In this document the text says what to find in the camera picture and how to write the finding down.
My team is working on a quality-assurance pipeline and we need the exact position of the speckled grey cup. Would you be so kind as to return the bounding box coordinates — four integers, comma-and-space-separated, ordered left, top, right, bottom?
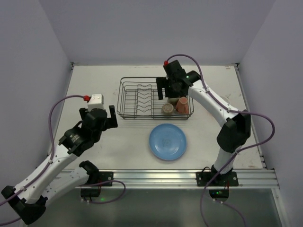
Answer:
162, 103, 174, 114

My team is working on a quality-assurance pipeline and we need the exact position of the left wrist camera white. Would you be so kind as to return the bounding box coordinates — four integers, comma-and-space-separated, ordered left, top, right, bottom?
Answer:
87, 94, 105, 112

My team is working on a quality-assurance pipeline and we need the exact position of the blue plate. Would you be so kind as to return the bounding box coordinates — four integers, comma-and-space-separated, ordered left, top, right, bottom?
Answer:
148, 123, 187, 161

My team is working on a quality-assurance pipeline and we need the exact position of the grey-green cup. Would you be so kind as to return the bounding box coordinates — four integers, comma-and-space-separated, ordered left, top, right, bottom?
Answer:
168, 98, 178, 106

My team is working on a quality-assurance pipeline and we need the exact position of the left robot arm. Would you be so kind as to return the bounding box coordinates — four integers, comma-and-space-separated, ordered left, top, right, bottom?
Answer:
1, 105, 118, 225

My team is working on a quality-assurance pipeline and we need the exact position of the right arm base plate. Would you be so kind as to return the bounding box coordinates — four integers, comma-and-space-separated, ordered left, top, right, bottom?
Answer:
196, 166, 239, 187

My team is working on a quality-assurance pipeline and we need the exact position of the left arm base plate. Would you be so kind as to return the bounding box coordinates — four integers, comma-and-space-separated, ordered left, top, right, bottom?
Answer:
81, 170, 114, 187

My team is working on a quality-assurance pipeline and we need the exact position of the aluminium rail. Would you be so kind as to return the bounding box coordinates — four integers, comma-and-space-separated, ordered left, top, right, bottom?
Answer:
30, 168, 279, 190

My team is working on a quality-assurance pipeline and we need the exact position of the black wire dish rack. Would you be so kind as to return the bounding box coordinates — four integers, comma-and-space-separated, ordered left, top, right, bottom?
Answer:
116, 77, 194, 120

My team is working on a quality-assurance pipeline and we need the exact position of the pink cup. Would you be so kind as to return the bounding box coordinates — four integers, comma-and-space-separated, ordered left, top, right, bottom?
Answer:
176, 97, 189, 114

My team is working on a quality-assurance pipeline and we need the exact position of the orange white bowl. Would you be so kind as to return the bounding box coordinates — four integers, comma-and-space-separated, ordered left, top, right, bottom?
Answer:
220, 96, 231, 105

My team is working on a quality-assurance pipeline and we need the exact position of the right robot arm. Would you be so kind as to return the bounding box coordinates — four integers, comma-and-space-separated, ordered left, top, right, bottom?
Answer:
156, 60, 251, 175

